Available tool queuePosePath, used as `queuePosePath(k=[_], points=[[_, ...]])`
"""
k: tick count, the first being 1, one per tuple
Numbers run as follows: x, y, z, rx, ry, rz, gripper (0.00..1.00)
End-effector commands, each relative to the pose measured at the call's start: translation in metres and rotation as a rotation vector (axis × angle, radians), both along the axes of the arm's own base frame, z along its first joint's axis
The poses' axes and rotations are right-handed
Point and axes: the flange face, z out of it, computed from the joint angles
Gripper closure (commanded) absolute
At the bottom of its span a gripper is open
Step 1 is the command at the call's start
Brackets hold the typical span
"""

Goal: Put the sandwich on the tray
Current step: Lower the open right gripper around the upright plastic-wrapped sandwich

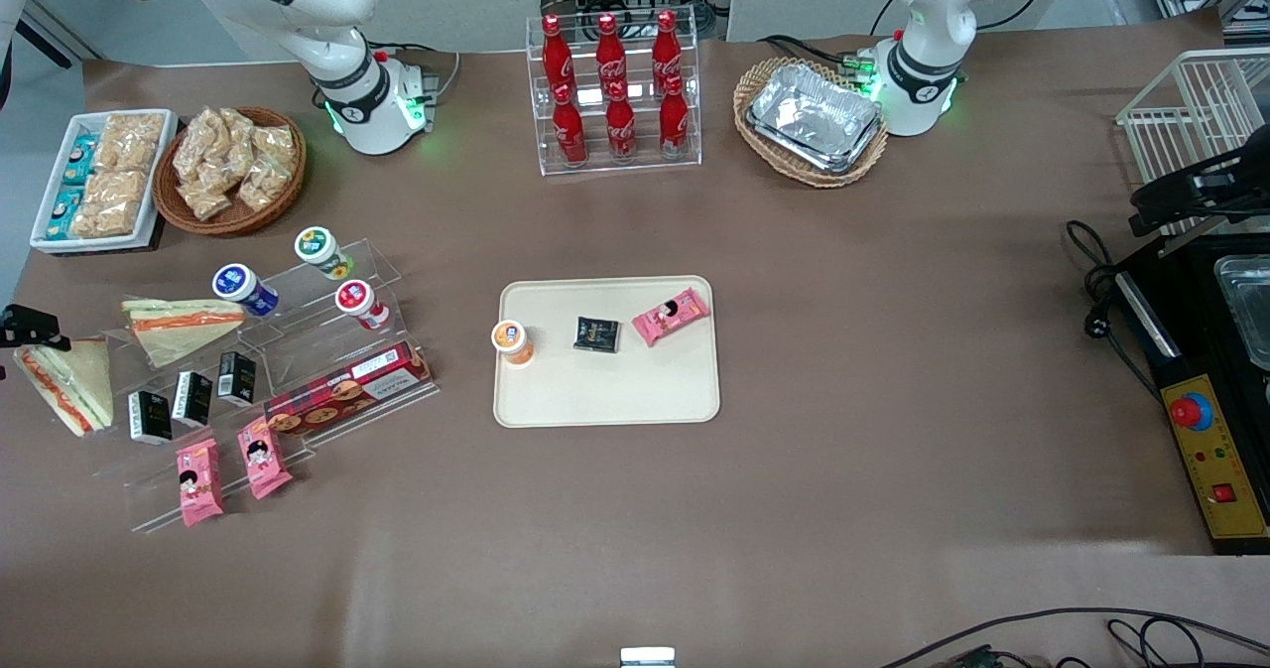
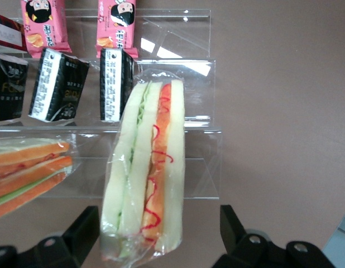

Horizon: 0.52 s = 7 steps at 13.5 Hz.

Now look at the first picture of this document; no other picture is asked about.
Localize white rectangular snack tray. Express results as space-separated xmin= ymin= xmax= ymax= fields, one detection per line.
xmin=29 ymin=108 xmax=181 ymax=254

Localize black tray sealing machine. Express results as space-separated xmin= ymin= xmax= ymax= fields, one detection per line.
xmin=1111 ymin=234 xmax=1270 ymax=557

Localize aluminium foil tray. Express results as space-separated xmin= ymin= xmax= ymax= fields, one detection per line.
xmin=746 ymin=62 xmax=885 ymax=175

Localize tan wicker oval basket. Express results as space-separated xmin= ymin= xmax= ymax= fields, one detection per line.
xmin=733 ymin=57 xmax=890 ymax=190

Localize white wire basket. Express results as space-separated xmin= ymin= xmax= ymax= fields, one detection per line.
xmin=1116 ymin=48 xmax=1270 ymax=244

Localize pink snack packet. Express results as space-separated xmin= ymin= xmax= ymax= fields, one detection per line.
xmin=236 ymin=416 xmax=295 ymax=501
xmin=176 ymin=437 xmax=226 ymax=529
xmin=632 ymin=287 xmax=712 ymax=348

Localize red cola bottle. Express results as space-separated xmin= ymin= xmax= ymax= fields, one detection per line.
xmin=541 ymin=15 xmax=575 ymax=93
xmin=658 ymin=74 xmax=691 ymax=161
xmin=651 ymin=10 xmax=685 ymax=85
xmin=604 ymin=80 xmax=638 ymax=164
xmin=595 ymin=13 xmax=629 ymax=91
xmin=552 ymin=82 xmax=589 ymax=167

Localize clear acrylic stepped stand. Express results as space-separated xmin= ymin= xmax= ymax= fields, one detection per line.
xmin=84 ymin=239 xmax=440 ymax=535

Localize teal snack pack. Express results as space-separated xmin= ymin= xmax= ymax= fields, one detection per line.
xmin=63 ymin=135 xmax=98 ymax=186
xmin=48 ymin=187 xmax=86 ymax=242

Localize black power cable with plug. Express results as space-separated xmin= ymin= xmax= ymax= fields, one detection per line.
xmin=1065 ymin=219 xmax=1164 ymax=401

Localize brown wicker snack basket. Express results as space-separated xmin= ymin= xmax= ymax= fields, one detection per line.
xmin=154 ymin=105 xmax=308 ymax=236

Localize small black box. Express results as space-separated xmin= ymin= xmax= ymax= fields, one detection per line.
xmin=172 ymin=370 xmax=214 ymax=428
xmin=217 ymin=351 xmax=258 ymax=408
xmin=128 ymin=390 xmax=174 ymax=446

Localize red plaid cookie box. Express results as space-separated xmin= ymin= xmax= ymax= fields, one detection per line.
xmin=264 ymin=341 xmax=436 ymax=439

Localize triangle sandwich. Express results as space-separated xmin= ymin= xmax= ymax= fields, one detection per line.
xmin=13 ymin=338 xmax=115 ymax=439
xmin=120 ymin=297 xmax=246 ymax=369

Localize beige plastic tray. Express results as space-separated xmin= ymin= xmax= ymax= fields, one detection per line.
xmin=494 ymin=276 xmax=720 ymax=429

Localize orange lid yogurt cup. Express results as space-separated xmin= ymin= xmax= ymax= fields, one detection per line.
xmin=492 ymin=320 xmax=536 ymax=367

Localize red emergency stop button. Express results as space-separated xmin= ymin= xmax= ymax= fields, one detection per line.
xmin=1169 ymin=392 xmax=1214 ymax=434

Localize blue cap yogurt bottle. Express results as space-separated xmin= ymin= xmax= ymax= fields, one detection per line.
xmin=212 ymin=263 xmax=281 ymax=319

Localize metal tray insert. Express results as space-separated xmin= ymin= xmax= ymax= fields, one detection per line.
xmin=1211 ymin=255 xmax=1270 ymax=372

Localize black snack packet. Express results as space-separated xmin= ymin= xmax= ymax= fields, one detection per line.
xmin=572 ymin=317 xmax=622 ymax=354

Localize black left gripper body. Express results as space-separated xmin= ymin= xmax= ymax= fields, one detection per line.
xmin=1191 ymin=127 xmax=1270 ymax=218

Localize green cap yogurt bottle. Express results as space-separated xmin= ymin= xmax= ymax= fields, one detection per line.
xmin=294 ymin=226 xmax=355 ymax=282

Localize black arm base cables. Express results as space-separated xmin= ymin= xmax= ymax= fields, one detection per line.
xmin=757 ymin=34 xmax=876 ymax=79

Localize long black cable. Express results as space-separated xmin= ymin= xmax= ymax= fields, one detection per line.
xmin=878 ymin=605 xmax=1270 ymax=668

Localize clear bag of granola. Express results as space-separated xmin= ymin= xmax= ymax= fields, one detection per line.
xmin=83 ymin=168 xmax=152 ymax=208
xmin=69 ymin=201 xmax=142 ymax=241
xmin=94 ymin=112 xmax=167 ymax=173

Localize grey arm base connector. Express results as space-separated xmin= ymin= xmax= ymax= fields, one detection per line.
xmin=401 ymin=61 xmax=441 ymax=109

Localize clear bag of crackers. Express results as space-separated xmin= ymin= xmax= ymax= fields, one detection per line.
xmin=236 ymin=157 xmax=295 ymax=214
xmin=182 ymin=184 xmax=235 ymax=222
xmin=174 ymin=110 xmax=227 ymax=193
xmin=253 ymin=124 xmax=299 ymax=168
xmin=220 ymin=107 xmax=261 ymax=178

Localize red cap yogurt bottle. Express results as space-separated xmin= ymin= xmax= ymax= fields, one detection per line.
xmin=334 ymin=280 xmax=392 ymax=333

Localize clear acrylic bottle rack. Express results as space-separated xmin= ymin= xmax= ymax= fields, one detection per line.
xmin=526 ymin=13 xmax=703 ymax=177

